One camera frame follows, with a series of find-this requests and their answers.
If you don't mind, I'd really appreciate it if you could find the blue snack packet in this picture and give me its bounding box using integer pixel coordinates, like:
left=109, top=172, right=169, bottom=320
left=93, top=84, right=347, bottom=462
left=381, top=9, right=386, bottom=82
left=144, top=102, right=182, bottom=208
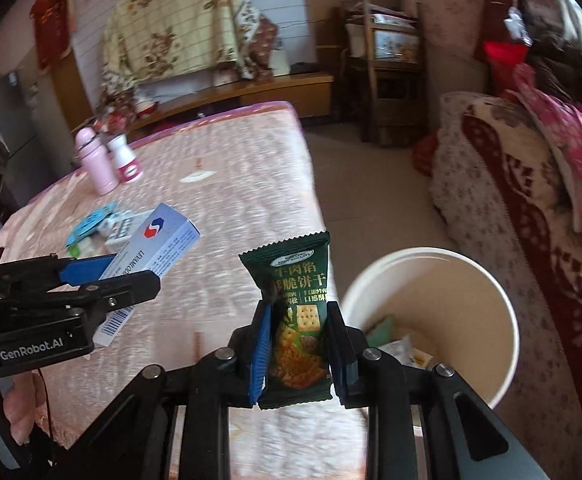
left=66, top=202, right=116, bottom=249

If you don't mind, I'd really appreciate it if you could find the green white medicine box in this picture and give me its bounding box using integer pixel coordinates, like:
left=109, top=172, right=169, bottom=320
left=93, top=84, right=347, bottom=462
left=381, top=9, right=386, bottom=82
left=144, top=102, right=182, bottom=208
left=97, top=210, right=150, bottom=252

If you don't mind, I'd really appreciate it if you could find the blue white medicine box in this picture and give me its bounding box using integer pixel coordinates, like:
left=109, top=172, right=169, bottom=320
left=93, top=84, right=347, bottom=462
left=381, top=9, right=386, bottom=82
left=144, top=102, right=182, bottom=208
left=92, top=202, right=202, bottom=348

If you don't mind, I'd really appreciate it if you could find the dark green cracker packet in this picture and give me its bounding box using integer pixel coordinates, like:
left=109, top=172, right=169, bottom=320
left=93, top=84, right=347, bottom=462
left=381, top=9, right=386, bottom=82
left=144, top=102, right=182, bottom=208
left=240, top=231, right=331, bottom=410

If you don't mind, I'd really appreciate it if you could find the white milk carton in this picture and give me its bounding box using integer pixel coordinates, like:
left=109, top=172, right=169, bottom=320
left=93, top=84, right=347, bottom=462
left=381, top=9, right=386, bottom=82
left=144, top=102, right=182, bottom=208
left=379, top=335, right=433, bottom=370

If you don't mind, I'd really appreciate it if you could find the cream trash bucket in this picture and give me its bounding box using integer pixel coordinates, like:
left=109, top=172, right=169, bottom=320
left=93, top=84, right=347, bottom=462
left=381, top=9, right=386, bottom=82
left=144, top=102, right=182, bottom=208
left=340, top=247, right=520, bottom=408

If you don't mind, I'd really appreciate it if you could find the grey refrigerator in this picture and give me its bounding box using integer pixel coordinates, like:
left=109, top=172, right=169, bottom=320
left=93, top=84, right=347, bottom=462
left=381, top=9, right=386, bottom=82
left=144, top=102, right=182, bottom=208
left=0, top=70, right=73, bottom=207

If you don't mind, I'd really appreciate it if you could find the pink water bottle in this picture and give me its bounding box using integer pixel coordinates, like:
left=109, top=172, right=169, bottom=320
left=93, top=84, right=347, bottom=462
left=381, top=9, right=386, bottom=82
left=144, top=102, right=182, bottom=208
left=75, top=127, right=119, bottom=196

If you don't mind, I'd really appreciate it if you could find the white bottle pink label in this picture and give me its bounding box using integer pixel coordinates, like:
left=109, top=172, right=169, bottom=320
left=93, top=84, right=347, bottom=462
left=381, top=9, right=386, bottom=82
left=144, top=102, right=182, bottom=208
left=108, top=134, right=142, bottom=183

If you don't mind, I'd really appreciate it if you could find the pink quilted table cover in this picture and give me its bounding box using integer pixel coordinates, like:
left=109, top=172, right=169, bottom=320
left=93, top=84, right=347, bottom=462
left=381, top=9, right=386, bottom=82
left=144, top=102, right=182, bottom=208
left=0, top=100, right=373, bottom=480

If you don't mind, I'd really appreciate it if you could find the red hanging banner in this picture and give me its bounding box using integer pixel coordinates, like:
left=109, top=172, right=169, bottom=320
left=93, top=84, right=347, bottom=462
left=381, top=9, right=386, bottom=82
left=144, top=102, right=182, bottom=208
left=30, top=0, right=71, bottom=73

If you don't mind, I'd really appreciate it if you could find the floral cloth covered television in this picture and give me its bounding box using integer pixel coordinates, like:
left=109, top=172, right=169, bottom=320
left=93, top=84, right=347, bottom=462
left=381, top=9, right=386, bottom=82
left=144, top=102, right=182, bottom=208
left=101, top=0, right=278, bottom=98

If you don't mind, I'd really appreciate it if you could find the wooden tv cabinet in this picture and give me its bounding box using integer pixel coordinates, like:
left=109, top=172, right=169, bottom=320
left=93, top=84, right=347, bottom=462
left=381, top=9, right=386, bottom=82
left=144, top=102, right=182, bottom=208
left=90, top=71, right=335, bottom=141

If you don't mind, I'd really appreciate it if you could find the pink polka dot blanket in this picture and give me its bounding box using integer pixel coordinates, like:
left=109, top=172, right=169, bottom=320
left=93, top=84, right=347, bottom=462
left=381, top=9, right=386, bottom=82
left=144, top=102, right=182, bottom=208
left=512, top=63, right=582, bottom=216

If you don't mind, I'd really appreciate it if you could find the wooden chair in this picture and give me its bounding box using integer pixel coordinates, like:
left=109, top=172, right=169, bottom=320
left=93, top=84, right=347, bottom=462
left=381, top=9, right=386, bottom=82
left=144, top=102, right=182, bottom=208
left=337, top=0, right=428, bottom=148

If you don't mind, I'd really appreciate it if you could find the red cushion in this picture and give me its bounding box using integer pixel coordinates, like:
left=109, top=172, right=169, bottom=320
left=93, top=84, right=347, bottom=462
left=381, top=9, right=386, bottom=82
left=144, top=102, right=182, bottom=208
left=483, top=41, right=528, bottom=96

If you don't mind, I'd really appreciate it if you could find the dark purple garment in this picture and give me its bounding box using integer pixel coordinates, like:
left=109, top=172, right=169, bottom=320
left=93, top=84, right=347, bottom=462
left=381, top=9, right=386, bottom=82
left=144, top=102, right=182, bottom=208
left=523, top=13, right=582, bottom=105

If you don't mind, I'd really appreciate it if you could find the window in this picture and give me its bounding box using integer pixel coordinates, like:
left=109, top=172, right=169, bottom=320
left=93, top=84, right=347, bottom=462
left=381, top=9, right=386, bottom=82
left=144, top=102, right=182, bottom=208
left=559, top=0, right=582, bottom=50

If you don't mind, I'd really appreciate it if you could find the floral covered standing fan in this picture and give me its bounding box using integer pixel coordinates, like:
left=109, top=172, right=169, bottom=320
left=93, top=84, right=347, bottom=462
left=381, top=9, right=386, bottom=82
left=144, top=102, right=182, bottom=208
left=402, top=0, right=486, bottom=98

